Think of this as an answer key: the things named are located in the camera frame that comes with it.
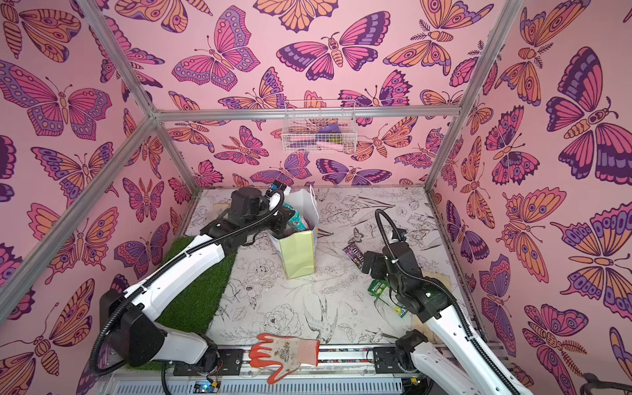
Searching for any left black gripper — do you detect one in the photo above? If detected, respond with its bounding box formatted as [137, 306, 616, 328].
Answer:
[244, 203, 296, 239]

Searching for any brown M&M's candy packet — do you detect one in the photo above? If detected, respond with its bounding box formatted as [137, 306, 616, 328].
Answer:
[343, 242, 365, 270]

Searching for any green snack packet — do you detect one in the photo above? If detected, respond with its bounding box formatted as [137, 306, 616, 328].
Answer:
[367, 280, 408, 318]

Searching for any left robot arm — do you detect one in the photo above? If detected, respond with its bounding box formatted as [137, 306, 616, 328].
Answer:
[88, 181, 295, 377]

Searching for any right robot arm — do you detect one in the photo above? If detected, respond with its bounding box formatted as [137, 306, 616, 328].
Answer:
[361, 209, 532, 394]

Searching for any white paper gift bag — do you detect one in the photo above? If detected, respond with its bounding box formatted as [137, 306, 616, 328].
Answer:
[268, 186, 319, 279]

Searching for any white knit work glove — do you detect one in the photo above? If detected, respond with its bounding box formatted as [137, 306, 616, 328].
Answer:
[199, 202, 230, 224]

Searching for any pink roll in basket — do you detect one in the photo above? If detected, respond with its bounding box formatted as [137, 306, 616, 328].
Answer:
[316, 141, 355, 152]

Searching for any green artificial grass mat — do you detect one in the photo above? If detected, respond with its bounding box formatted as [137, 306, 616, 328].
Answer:
[119, 235, 231, 372]

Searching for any purple item in basket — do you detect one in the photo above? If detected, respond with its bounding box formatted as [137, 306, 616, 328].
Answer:
[318, 123, 341, 135]

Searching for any red and white work glove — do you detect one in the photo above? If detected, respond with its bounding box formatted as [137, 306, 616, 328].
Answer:
[249, 333, 320, 385]

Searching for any white wire basket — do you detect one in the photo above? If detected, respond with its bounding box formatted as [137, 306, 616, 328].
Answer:
[280, 99, 358, 154]

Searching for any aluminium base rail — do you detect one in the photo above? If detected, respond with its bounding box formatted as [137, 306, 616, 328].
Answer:
[95, 344, 443, 394]

